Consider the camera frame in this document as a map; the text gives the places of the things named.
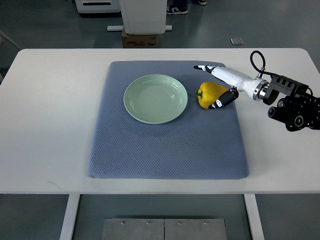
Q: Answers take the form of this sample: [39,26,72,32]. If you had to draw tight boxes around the grey frame at left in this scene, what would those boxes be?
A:
[0,31,23,50]

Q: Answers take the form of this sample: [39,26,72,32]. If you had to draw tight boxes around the metal base plate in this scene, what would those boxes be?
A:
[164,219,227,240]
[102,218,165,240]

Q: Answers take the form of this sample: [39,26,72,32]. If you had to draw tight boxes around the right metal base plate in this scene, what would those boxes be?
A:
[164,219,227,240]

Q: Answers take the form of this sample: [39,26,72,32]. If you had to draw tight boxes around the left white table leg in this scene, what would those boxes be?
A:
[59,193,80,240]

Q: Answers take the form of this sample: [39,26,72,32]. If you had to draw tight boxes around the grey floor outlet plate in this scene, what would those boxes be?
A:
[230,37,245,46]

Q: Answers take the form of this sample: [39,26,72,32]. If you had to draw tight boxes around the light green plate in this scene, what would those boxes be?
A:
[123,74,188,125]

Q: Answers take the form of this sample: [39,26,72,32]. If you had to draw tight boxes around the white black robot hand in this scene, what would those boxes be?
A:
[194,65,269,109]

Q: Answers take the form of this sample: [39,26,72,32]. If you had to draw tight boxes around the blue quilted mat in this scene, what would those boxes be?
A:
[87,60,249,180]

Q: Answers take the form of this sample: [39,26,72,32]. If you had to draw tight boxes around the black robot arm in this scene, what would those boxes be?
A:
[258,74,320,132]

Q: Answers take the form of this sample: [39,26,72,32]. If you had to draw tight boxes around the yellow bell pepper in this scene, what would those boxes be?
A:
[195,81,228,109]

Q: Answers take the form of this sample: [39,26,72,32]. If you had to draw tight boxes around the brown cardboard box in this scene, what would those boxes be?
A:
[121,29,158,49]

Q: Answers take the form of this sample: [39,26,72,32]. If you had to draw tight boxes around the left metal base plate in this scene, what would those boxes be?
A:
[102,218,165,240]

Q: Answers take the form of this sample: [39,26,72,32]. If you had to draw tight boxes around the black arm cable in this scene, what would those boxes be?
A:
[250,50,314,96]

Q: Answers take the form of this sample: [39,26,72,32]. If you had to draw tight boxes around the right white table leg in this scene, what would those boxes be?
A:
[243,194,265,240]

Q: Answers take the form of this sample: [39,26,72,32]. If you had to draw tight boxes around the white machine with slot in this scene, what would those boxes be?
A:
[74,0,121,14]

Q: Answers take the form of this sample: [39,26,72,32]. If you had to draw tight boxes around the white table leg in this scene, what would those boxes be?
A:
[59,193,80,240]
[243,194,265,240]

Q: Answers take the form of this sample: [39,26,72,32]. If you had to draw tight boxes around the blue white sneaker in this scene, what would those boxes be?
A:
[193,0,207,6]
[166,0,188,15]

